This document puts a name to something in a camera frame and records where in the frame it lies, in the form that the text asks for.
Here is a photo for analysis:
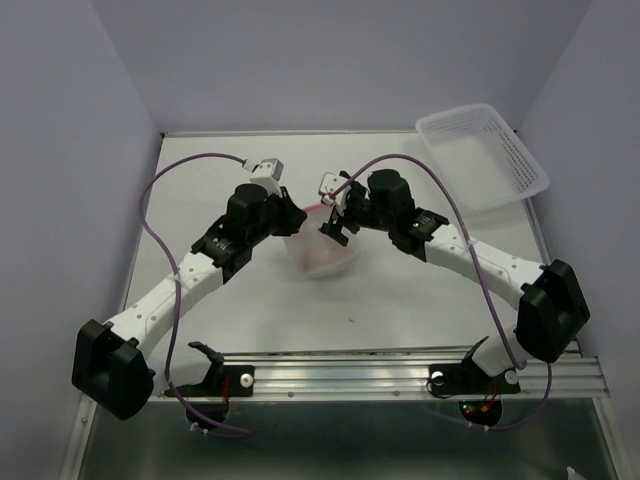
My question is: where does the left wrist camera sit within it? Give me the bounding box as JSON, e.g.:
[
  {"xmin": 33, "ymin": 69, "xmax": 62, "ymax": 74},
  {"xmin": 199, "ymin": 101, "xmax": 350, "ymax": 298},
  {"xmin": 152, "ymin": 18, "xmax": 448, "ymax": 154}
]
[{"xmin": 243, "ymin": 158, "xmax": 284, "ymax": 197}]

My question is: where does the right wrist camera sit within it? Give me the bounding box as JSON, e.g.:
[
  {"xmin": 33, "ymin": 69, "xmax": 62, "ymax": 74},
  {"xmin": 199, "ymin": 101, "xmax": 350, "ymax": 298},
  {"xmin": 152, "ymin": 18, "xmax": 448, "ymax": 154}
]
[{"xmin": 318, "ymin": 172, "xmax": 353, "ymax": 212}]

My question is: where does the white plastic mesh basket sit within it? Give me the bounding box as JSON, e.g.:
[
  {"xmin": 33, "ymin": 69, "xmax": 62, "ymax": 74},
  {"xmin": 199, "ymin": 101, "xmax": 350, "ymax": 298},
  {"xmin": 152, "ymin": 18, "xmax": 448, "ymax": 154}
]
[{"xmin": 415, "ymin": 103, "xmax": 550, "ymax": 213}]

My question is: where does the beige bra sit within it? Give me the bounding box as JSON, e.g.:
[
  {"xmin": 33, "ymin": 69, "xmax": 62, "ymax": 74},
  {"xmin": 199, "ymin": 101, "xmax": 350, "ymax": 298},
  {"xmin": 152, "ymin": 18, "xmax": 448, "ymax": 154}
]
[{"xmin": 300, "ymin": 246, "xmax": 340, "ymax": 271}]

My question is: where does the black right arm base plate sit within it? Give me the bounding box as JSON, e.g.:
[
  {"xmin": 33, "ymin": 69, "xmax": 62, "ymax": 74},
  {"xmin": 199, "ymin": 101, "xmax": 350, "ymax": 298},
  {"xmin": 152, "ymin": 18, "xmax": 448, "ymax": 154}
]
[{"xmin": 426, "ymin": 362, "xmax": 521, "ymax": 398}]

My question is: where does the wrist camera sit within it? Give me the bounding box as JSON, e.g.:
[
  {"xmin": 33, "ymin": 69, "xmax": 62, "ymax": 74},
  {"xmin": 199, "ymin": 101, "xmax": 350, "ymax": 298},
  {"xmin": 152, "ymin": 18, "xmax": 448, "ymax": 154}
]
[
  {"xmin": 243, "ymin": 158, "xmax": 284, "ymax": 197},
  {"xmin": 318, "ymin": 172, "xmax": 353, "ymax": 212}
]

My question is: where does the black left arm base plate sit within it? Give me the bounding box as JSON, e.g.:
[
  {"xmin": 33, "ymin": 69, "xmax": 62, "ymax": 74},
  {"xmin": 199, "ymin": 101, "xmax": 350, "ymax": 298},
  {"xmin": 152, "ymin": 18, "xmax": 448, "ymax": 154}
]
[{"xmin": 176, "ymin": 364, "xmax": 255, "ymax": 399}]

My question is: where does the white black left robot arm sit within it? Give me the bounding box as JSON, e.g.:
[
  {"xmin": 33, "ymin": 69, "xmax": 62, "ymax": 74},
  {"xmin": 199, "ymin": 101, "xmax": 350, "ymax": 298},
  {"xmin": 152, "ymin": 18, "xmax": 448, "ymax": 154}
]
[{"xmin": 71, "ymin": 184, "xmax": 307, "ymax": 420}]

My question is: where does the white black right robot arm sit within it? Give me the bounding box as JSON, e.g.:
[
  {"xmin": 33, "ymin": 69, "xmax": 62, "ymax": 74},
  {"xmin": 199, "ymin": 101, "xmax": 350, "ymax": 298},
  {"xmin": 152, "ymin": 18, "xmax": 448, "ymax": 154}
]
[{"xmin": 319, "ymin": 169, "xmax": 590, "ymax": 390}]

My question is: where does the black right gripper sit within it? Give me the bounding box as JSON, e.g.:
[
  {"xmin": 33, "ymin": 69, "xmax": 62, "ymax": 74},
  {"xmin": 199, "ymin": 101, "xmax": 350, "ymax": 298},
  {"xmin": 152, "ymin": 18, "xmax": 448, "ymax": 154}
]
[{"xmin": 315, "ymin": 184, "xmax": 394, "ymax": 247}]

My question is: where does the aluminium mounting rail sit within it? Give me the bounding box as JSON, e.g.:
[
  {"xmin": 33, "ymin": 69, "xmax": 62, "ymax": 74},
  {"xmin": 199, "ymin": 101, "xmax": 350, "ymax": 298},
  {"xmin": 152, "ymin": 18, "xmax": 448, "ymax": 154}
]
[{"xmin": 149, "ymin": 351, "xmax": 610, "ymax": 403}]

